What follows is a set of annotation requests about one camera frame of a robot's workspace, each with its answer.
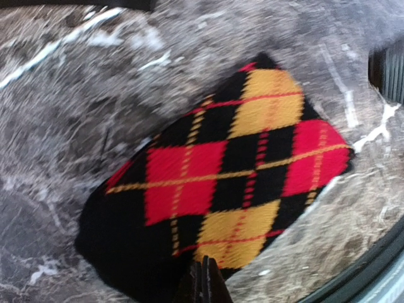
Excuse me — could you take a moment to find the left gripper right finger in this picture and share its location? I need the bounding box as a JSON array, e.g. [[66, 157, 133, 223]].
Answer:
[[201, 256, 233, 303]]

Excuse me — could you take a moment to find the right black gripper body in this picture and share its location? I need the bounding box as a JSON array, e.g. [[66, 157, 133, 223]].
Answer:
[[368, 39, 403, 104]]

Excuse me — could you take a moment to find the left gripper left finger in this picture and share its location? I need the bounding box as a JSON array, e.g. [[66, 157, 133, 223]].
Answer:
[[172, 262, 203, 303]]

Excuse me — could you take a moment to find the argyle patterned sock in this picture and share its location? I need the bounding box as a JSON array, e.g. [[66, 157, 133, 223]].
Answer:
[[75, 53, 354, 302]]

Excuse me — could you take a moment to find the black display box with lid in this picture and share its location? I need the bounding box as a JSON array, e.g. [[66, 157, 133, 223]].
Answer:
[[0, 0, 157, 12]]

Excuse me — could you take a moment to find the black front rail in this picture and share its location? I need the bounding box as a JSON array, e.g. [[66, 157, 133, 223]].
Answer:
[[301, 228, 403, 302]]

